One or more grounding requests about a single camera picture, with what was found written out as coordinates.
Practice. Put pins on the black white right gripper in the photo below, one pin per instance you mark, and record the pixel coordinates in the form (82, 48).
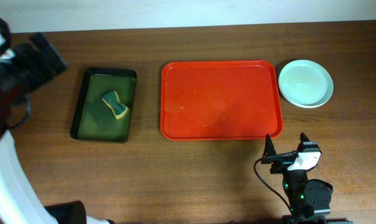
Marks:
(279, 163)

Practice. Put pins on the light green plate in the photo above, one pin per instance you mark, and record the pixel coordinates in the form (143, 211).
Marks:
(305, 84)

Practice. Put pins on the yellow green scrub sponge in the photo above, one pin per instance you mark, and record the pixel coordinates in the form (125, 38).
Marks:
(112, 100)

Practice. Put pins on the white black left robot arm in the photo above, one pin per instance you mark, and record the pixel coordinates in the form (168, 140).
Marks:
(23, 69)

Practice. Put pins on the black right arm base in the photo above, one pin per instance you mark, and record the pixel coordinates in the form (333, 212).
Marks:
(288, 219)

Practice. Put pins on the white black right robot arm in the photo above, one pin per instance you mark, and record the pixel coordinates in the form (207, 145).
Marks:
(307, 199)

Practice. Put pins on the red plastic tray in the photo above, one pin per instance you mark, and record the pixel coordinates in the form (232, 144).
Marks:
(220, 100)

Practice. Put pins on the black soapy water tray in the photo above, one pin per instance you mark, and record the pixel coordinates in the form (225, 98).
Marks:
(94, 120)

